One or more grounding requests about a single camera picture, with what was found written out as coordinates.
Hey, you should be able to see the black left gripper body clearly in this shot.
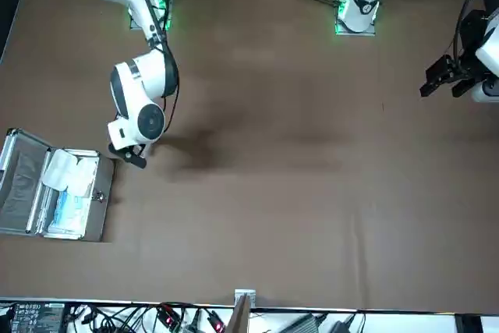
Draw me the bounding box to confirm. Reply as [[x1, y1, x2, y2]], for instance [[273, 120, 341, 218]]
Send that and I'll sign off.
[[451, 51, 487, 87]]

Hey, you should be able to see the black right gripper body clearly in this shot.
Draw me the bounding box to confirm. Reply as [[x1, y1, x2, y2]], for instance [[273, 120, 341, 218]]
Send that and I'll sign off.
[[108, 142, 147, 155]]

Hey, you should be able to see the clear plastic medicine box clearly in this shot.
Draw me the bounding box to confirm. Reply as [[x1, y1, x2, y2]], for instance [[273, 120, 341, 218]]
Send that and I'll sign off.
[[41, 148, 99, 197]]

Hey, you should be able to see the aluminium medical kit case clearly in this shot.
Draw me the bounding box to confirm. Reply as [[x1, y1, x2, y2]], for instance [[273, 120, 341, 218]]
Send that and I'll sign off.
[[0, 127, 116, 243]]

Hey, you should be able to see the black box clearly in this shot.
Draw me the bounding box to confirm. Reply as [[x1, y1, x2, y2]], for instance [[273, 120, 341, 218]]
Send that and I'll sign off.
[[455, 314, 483, 333]]

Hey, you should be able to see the blue white mask packet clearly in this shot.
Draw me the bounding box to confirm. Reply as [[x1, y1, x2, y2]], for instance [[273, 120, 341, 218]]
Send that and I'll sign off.
[[46, 188, 94, 239]]

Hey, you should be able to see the black plug with red light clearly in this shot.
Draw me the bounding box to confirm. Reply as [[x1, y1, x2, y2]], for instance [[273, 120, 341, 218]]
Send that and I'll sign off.
[[155, 303, 181, 328], [206, 310, 227, 332]]

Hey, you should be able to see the black labelled power adapter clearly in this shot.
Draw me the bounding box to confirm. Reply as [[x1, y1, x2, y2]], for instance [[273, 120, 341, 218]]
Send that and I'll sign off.
[[7, 301, 66, 333]]

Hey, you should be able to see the brown board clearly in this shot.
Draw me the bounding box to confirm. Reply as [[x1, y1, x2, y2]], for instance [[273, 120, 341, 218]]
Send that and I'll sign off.
[[227, 293, 252, 333]]

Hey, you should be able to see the grey power adapter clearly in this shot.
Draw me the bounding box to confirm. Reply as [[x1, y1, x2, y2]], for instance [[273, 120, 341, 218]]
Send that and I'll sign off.
[[277, 313, 329, 333]]

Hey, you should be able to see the small black power adapter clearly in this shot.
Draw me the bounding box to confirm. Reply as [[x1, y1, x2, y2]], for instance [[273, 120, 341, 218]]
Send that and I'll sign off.
[[330, 314, 366, 333]]

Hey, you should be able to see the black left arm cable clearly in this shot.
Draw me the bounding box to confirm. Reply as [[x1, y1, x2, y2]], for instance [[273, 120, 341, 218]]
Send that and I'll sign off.
[[453, 0, 499, 63]]

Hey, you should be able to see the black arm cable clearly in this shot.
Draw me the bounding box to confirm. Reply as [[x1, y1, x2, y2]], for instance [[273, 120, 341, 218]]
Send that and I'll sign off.
[[453, 0, 499, 63], [126, 0, 181, 135]]

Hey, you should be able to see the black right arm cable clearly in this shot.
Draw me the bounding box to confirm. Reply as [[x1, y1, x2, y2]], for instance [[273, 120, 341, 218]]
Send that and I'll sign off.
[[126, 0, 181, 135]]

